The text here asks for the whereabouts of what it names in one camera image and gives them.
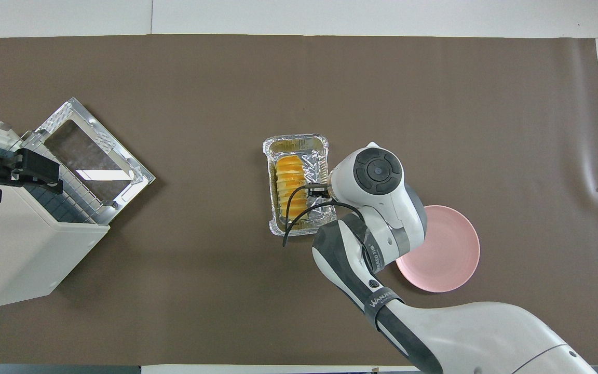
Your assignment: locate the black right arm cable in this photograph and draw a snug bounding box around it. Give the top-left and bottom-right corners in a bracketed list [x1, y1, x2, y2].
[282, 182, 368, 248]

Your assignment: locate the glass oven door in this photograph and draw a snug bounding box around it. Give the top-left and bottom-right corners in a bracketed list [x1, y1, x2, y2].
[34, 97, 156, 225]

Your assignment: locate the brown table mat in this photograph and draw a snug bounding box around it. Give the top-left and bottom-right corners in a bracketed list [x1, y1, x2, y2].
[0, 34, 598, 366]

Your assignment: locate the aluminium foil tray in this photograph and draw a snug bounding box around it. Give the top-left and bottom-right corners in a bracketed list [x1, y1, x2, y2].
[263, 133, 339, 237]

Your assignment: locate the yellow sliced bread loaf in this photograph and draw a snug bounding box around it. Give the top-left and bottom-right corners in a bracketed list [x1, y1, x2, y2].
[275, 154, 311, 219]

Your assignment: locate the metal oven rack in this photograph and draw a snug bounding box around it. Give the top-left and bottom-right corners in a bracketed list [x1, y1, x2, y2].
[23, 151, 103, 224]

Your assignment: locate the white toaster oven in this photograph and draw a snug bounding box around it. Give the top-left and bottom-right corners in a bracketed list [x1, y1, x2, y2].
[0, 114, 111, 310]

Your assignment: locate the pink round plate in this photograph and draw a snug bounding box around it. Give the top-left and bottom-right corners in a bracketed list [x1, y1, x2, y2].
[395, 205, 481, 293]

